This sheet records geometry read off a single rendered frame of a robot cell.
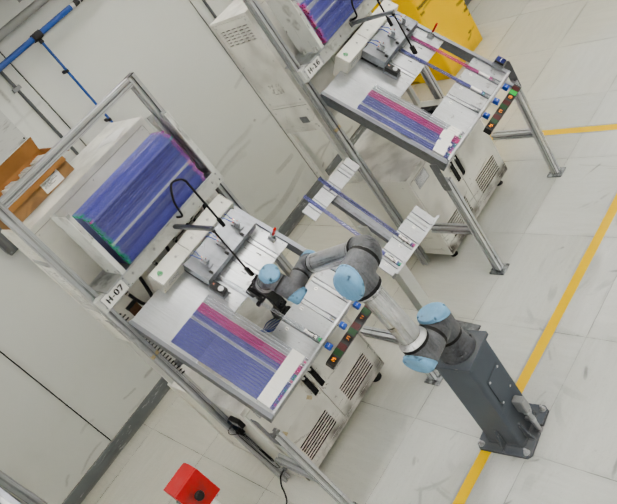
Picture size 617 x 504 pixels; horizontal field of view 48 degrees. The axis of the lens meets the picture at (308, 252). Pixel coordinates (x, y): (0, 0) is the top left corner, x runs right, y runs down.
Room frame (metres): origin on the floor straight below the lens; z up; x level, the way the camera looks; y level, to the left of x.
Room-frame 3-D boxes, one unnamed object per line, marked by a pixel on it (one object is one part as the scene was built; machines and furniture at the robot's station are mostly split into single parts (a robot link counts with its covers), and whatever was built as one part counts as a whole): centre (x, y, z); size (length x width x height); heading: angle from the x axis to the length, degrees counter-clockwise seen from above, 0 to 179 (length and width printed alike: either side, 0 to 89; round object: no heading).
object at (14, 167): (2.99, 0.63, 1.82); 0.68 x 0.30 x 0.20; 118
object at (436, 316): (1.98, -0.21, 0.72); 0.13 x 0.12 x 0.14; 125
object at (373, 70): (3.38, -0.88, 0.65); 1.01 x 0.73 x 1.29; 28
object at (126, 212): (2.78, 0.39, 1.52); 0.51 x 0.13 x 0.27; 118
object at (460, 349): (1.98, -0.22, 0.60); 0.15 x 0.15 x 0.10
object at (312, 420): (2.86, 0.50, 0.31); 0.70 x 0.65 x 0.62; 118
